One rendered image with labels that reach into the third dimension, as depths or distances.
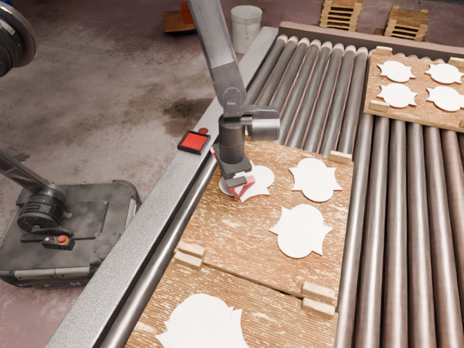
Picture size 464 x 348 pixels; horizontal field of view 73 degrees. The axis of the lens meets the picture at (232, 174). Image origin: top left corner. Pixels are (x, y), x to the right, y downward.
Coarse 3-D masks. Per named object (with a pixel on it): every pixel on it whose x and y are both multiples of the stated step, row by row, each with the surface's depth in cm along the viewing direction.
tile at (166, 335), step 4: (180, 304) 58; (176, 308) 57; (220, 308) 57; (176, 312) 57; (172, 316) 57; (176, 316) 57; (168, 332) 55; (156, 336) 54; (160, 336) 54; (164, 336) 54; (168, 336) 54; (160, 340) 54; (164, 340) 54; (168, 340) 54; (164, 344) 54; (168, 344) 54
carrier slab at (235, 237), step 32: (256, 160) 86; (288, 160) 86; (320, 160) 86; (288, 192) 79; (192, 224) 72; (224, 224) 72; (256, 224) 72; (224, 256) 67; (256, 256) 67; (320, 256) 67; (288, 288) 62
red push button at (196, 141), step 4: (188, 136) 94; (192, 136) 94; (196, 136) 94; (200, 136) 94; (184, 140) 93; (188, 140) 93; (192, 140) 93; (196, 140) 93; (200, 140) 93; (204, 140) 93; (184, 144) 91; (188, 144) 91; (192, 144) 91; (196, 144) 91; (200, 144) 91; (196, 148) 90
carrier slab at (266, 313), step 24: (168, 288) 62; (192, 288) 62; (216, 288) 62; (240, 288) 62; (264, 288) 62; (144, 312) 59; (168, 312) 59; (264, 312) 59; (288, 312) 59; (144, 336) 57; (264, 336) 57; (288, 336) 57; (312, 336) 57
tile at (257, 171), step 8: (256, 168) 83; (264, 168) 83; (240, 176) 81; (256, 176) 81; (264, 176) 81; (272, 176) 81; (224, 184) 79; (256, 184) 79; (264, 184) 79; (224, 192) 78; (248, 192) 78; (256, 192) 78; (264, 192) 78; (240, 200) 77
